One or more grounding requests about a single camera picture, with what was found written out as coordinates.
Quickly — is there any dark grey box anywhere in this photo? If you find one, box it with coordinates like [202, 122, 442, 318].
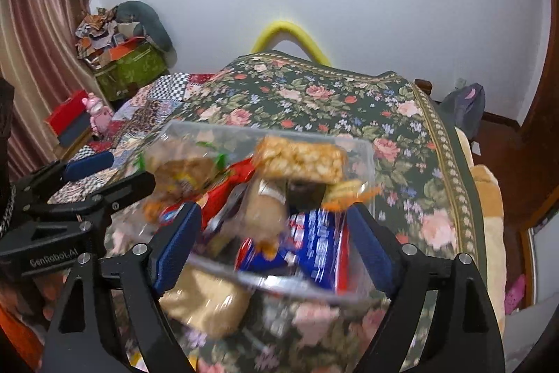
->
[59, 115, 92, 149]

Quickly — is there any pink bunny toy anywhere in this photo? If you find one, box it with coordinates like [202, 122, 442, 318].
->
[82, 92, 115, 135]

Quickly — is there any wooden door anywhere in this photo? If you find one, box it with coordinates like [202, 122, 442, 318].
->
[517, 0, 559, 234]

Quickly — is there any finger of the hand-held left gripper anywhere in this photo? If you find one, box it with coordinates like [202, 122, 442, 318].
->
[25, 171, 157, 226]
[11, 151, 115, 204]

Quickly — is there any grey backpack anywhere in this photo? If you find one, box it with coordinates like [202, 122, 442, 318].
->
[438, 82, 485, 146]

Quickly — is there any green patterned box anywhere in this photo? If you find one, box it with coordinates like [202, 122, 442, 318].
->
[94, 43, 169, 100]

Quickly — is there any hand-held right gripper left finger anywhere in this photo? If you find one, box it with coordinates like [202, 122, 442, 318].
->
[41, 202, 204, 373]

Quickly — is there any brown snack packet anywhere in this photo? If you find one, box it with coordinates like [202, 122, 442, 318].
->
[245, 176, 290, 251]

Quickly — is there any pile of patterned cloth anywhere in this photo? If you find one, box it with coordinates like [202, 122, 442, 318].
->
[75, 7, 121, 59]

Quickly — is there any grey plush pillow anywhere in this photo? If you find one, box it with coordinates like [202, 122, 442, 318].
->
[116, 0, 175, 52]

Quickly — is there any clear packet of orange snacks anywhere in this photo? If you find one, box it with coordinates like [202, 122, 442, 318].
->
[143, 198, 176, 226]

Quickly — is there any patchwork quilt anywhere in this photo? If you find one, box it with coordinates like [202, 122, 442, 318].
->
[48, 71, 219, 203]

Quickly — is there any pale cake packet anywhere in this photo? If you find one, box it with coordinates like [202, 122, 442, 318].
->
[159, 268, 252, 339]

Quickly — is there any clear plastic storage box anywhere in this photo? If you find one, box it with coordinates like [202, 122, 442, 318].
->
[144, 120, 376, 308]

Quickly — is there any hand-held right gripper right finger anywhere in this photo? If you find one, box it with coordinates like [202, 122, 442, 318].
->
[347, 202, 505, 373]

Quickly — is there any yellow foam tube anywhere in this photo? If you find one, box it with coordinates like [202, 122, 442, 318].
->
[250, 20, 333, 65]

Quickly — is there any tan plush cushion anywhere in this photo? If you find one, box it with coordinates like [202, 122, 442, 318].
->
[454, 128, 506, 313]

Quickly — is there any green label bread bag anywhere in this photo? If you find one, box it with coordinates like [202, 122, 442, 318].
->
[144, 137, 228, 199]

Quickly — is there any floral blanket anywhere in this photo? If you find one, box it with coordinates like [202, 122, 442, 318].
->
[0, 50, 490, 373]

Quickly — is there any pink cloth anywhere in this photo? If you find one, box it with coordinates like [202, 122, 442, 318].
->
[504, 274, 527, 315]

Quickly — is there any striped brown curtain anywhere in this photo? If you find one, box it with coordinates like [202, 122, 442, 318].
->
[0, 0, 94, 181]

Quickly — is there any orange shoe box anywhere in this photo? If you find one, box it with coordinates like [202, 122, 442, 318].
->
[109, 36, 147, 61]

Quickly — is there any red snack bag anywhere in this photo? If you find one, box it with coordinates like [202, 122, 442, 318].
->
[196, 159, 263, 225]

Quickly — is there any orange brittle snack packet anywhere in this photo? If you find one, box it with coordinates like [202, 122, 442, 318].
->
[253, 136, 348, 185]

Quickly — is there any red box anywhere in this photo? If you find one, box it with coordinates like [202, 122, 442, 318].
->
[45, 90, 90, 135]

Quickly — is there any blue snack bag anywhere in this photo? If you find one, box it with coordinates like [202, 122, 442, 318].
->
[236, 209, 350, 290]

